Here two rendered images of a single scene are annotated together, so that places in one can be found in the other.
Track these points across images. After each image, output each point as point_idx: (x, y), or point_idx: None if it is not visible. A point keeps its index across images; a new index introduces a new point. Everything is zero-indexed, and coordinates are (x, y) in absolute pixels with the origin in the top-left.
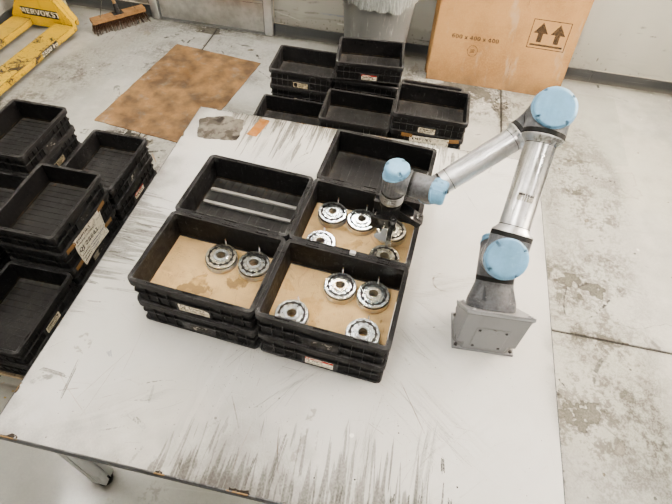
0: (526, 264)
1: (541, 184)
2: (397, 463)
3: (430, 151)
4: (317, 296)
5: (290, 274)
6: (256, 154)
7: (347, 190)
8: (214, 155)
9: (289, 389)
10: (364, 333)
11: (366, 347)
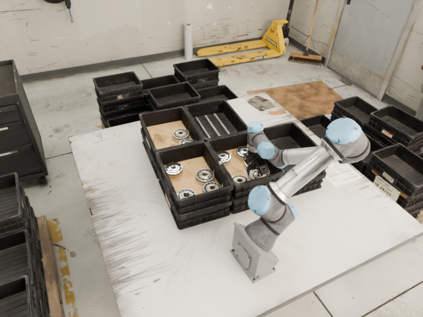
0: (262, 206)
1: (306, 171)
2: (143, 260)
3: None
4: (193, 173)
5: (196, 159)
6: (260, 121)
7: None
8: (224, 99)
9: (148, 200)
10: None
11: (173, 194)
